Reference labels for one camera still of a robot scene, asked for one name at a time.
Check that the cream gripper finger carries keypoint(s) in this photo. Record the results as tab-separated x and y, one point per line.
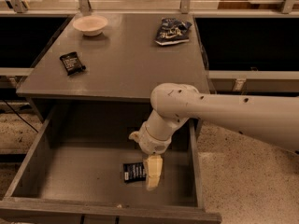
134	136
153	165

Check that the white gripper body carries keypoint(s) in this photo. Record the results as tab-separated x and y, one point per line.
151	144

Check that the dark blue rxbar wrapper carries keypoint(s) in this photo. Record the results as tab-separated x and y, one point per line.
133	172

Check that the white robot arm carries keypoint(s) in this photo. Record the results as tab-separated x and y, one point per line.
273	120

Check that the grey open top drawer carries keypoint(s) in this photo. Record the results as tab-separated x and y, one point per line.
73	172

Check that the grey cabinet with counter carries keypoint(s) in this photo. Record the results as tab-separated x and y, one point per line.
123	66

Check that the black snack bar wrapper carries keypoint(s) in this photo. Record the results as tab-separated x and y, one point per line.
72	63

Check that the blue chip bag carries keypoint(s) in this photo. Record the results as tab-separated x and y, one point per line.
172	31

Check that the white ceramic bowl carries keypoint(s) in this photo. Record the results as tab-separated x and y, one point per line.
90	25

